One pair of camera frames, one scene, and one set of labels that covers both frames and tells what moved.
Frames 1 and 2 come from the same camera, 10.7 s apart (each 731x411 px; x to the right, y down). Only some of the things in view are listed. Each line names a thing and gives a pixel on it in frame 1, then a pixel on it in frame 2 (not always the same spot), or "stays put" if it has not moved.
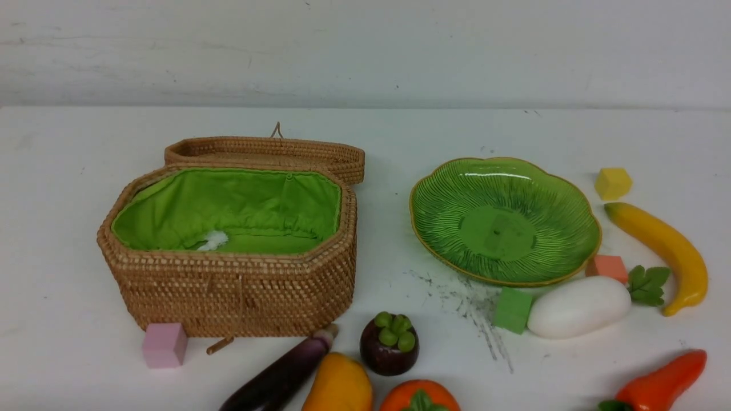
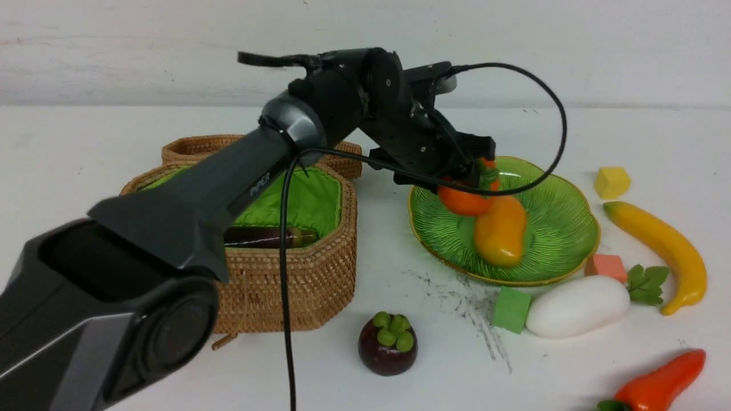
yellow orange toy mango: (341, 383) to (500, 232)
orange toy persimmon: (420, 395) to (462, 203)
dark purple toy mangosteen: (389, 344) stays put
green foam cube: (513, 309) stays put
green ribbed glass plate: (505, 221) stays put
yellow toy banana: (693, 281) stays put
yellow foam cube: (613, 183) stays put
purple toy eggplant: (273, 389) to (266, 237)
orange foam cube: (611, 266) stays put
